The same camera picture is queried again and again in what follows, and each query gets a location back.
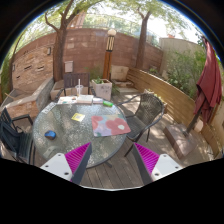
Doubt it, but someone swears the floral mouse pad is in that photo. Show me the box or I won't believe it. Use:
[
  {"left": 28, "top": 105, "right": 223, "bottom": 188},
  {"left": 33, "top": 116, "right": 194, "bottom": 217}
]
[{"left": 91, "top": 115, "right": 131, "bottom": 137}]

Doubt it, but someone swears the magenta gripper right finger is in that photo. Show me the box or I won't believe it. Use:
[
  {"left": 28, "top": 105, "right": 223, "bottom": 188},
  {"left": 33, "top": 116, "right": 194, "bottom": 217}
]
[{"left": 133, "top": 143, "right": 182, "bottom": 185}]

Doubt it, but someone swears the wooden lamp post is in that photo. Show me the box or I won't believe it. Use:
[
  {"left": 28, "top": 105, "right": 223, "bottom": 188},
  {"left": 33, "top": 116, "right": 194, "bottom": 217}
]
[{"left": 103, "top": 29, "right": 116, "bottom": 79}]

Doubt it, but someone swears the tree trunk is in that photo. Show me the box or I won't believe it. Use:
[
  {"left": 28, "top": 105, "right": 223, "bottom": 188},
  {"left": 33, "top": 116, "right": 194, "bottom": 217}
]
[
  {"left": 44, "top": 0, "right": 104, "bottom": 83},
  {"left": 135, "top": 7, "right": 152, "bottom": 69}
]

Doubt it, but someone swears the blue computer mouse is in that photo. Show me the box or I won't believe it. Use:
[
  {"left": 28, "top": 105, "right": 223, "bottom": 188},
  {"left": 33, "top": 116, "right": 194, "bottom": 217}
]
[{"left": 44, "top": 130, "right": 56, "bottom": 140}]

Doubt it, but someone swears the folded red patio umbrella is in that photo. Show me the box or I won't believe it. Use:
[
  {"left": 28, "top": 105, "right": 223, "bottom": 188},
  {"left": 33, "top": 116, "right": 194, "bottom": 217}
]
[{"left": 184, "top": 37, "right": 222, "bottom": 136}]

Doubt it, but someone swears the white book stack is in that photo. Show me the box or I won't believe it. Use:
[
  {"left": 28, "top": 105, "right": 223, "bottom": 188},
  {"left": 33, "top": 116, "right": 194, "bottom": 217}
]
[{"left": 76, "top": 95, "right": 93, "bottom": 104}]

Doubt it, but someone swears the wooden bench fence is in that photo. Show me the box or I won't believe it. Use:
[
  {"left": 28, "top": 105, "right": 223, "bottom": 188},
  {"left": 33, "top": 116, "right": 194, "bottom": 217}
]
[{"left": 126, "top": 67, "right": 221, "bottom": 158}]

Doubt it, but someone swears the green marker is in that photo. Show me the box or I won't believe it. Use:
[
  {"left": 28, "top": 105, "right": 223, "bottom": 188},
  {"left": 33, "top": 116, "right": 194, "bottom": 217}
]
[{"left": 103, "top": 101, "right": 113, "bottom": 107}]

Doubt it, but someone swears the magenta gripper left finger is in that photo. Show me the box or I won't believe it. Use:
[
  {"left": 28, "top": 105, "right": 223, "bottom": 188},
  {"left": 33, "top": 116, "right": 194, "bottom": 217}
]
[{"left": 41, "top": 143, "right": 92, "bottom": 185}]

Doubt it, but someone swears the white square planter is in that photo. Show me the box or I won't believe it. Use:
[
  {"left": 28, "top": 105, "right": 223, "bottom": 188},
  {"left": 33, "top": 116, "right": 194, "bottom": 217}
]
[{"left": 92, "top": 79, "right": 112, "bottom": 100}]

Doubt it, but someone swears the round glass patio table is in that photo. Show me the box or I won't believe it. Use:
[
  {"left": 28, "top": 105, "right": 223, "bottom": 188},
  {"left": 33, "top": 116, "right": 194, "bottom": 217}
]
[{"left": 33, "top": 104, "right": 126, "bottom": 168}]

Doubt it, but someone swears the right tree trunk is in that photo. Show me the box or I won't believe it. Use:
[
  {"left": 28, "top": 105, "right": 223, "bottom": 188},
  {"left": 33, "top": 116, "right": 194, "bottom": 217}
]
[{"left": 135, "top": 7, "right": 152, "bottom": 69}]

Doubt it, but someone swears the yellow sticky note pad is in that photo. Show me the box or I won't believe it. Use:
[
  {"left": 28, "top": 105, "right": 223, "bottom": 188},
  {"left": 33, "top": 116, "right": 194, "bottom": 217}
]
[{"left": 72, "top": 113, "right": 85, "bottom": 122}]

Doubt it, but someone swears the concrete umbrella base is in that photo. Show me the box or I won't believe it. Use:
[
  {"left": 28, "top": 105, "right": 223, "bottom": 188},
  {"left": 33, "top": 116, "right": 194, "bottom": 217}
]
[{"left": 163, "top": 124, "right": 197, "bottom": 159}]

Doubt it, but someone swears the left tree trunk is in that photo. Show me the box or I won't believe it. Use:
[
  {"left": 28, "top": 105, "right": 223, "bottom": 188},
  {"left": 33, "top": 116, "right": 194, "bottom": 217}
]
[{"left": 44, "top": 0, "right": 104, "bottom": 83}]

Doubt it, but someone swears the open magazine on table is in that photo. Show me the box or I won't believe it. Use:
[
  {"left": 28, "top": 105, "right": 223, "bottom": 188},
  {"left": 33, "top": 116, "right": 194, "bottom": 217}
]
[{"left": 57, "top": 96, "right": 77, "bottom": 104}]

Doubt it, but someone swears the wicker chair right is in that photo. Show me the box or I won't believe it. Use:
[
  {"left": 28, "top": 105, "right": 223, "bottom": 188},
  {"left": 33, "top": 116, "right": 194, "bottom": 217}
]
[{"left": 115, "top": 92, "right": 165, "bottom": 158}]

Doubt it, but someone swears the clear plastic cup with straw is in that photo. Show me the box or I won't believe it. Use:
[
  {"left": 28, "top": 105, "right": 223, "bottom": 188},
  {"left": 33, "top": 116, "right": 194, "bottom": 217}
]
[{"left": 75, "top": 79, "right": 83, "bottom": 96}]

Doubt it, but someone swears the black chair left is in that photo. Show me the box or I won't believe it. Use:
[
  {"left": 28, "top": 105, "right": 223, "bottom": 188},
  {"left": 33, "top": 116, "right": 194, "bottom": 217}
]
[{"left": 0, "top": 108, "right": 35, "bottom": 164}]

